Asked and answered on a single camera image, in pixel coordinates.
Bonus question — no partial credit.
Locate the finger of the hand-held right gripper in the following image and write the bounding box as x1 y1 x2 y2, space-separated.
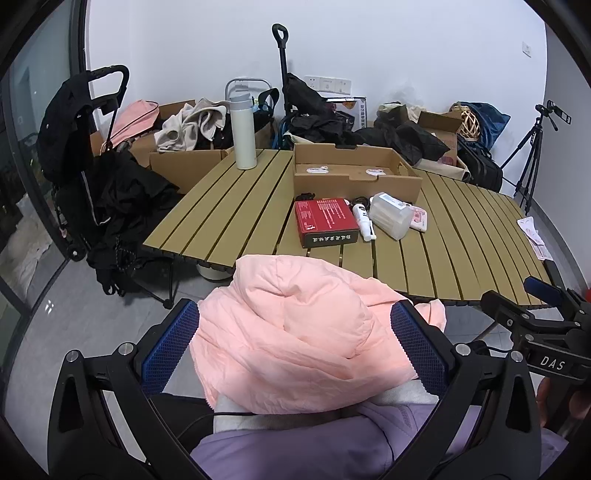
480 291 581 334
524 258 591 320

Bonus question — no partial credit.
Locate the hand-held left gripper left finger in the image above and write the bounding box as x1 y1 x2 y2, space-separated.
47 298 206 480

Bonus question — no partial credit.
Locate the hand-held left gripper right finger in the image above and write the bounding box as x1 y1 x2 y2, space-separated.
382 298 542 480

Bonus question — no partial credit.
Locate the pink wipes packet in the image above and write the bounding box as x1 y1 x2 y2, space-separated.
406 204 430 233

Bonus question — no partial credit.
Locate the small white bottle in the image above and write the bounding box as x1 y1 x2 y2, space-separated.
352 203 377 241

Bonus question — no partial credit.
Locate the translucent plastic container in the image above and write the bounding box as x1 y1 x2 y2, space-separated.
368 192 413 241

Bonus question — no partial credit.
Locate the red box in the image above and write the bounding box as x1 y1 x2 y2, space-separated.
294 198 361 248

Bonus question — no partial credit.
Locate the person's right hand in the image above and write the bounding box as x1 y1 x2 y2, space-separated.
536 376 591 422

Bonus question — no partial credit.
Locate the white bucket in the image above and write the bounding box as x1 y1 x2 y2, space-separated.
196 263 234 282

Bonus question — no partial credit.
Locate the pink puffer jacket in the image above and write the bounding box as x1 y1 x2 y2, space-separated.
189 254 446 414

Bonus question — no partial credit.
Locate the black backpack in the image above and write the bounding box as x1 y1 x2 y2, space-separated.
457 136 504 192

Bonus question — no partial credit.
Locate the black tripod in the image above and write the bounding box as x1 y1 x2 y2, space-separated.
501 117 546 215

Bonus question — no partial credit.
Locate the purple garment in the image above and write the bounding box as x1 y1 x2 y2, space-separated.
189 401 570 480

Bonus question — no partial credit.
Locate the blue bag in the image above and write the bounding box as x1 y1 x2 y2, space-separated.
455 102 511 139

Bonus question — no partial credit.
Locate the large cardboard box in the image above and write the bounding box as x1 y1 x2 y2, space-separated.
148 99 273 195

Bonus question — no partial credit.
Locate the wicker basket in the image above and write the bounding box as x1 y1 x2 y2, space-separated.
450 105 481 139

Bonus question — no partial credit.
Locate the cardboard box with flaps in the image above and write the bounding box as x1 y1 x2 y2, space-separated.
418 110 465 167

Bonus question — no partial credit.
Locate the black jacket pile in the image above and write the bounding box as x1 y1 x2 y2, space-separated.
353 117 451 167

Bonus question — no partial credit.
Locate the beige clothing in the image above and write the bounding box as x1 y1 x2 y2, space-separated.
154 98 230 153

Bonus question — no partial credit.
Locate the white thermos bottle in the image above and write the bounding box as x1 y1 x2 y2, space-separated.
229 92 258 171

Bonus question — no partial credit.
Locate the pink backpack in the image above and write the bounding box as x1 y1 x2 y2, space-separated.
107 99 160 148

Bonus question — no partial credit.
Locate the beige cloth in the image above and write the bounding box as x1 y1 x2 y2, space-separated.
376 102 421 123

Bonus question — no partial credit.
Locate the black stroller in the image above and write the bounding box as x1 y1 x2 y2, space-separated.
37 65 131 261

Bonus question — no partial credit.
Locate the printed carton box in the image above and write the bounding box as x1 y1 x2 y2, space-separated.
323 96 368 131

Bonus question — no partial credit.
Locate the glass sliding door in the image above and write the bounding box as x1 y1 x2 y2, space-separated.
0 4 93 370

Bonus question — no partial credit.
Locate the black blue trolley cart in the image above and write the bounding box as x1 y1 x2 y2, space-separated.
265 23 296 151

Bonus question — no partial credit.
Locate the thin black cable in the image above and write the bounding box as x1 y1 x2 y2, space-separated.
175 410 259 445

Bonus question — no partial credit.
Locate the white wire rack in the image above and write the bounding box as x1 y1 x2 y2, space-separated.
225 78 273 108

